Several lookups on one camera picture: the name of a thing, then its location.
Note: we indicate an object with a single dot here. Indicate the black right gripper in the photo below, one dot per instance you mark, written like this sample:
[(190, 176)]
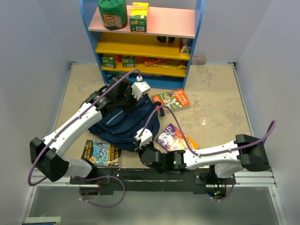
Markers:
[(150, 144)]

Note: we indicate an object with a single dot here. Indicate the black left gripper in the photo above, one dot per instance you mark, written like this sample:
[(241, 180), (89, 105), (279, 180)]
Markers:
[(127, 109)]

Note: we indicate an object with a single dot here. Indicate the navy blue student backpack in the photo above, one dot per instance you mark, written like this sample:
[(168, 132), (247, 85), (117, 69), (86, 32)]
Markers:
[(118, 127)]

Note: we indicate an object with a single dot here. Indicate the orange Treehouse book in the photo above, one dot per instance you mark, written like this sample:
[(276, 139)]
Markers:
[(175, 99)]

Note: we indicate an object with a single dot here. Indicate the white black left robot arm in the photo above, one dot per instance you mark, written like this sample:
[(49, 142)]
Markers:
[(48, 154)]

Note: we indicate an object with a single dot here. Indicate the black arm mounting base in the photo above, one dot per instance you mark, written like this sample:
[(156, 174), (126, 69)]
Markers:
[(199, 181)]

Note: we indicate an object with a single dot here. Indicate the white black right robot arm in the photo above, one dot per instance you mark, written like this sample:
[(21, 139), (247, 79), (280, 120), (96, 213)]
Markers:
[(245, 152)]

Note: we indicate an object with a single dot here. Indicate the purple Roald Dahl book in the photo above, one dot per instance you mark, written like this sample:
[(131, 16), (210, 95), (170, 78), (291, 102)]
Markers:
[(171, 139)]

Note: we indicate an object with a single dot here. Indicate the small green box right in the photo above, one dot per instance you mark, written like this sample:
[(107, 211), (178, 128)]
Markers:
[(128, 61)]

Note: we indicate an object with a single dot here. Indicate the small green box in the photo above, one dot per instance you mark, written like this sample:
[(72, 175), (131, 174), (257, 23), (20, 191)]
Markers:
[(128, 61), (109, 61)]

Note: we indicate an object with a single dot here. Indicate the small green box left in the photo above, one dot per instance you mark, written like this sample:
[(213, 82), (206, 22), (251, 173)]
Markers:
[(109, 61)]

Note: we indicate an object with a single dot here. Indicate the orange yellow snack packets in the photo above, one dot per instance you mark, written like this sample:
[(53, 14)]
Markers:
[(164, 63)]

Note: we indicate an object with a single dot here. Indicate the blue shelf unit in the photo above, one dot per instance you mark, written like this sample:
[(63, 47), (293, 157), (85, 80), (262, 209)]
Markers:
[(166, 26)]

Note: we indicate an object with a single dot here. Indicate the small snack pouch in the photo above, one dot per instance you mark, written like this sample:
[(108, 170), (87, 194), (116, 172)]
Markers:
[(185, 45)]

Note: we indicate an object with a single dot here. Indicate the yellow green carton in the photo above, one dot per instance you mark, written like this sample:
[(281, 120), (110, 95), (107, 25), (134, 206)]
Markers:
[(138, 17)]

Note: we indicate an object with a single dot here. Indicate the small box behind shelf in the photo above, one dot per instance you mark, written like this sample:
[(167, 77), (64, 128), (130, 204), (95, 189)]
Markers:
[(199, 60)]

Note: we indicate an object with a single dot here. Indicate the green cylindrical package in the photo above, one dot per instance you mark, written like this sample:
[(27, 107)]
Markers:
[(113, 13)]

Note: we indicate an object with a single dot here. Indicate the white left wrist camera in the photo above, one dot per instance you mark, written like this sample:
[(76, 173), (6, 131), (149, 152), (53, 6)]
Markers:
[(139, 89)]

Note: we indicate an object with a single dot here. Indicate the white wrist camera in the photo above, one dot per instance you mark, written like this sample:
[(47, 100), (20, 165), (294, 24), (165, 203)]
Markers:
[(139, 89), (143, 137)]

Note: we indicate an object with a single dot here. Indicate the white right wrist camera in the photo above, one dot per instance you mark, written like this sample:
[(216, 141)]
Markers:
[(143, 137)]

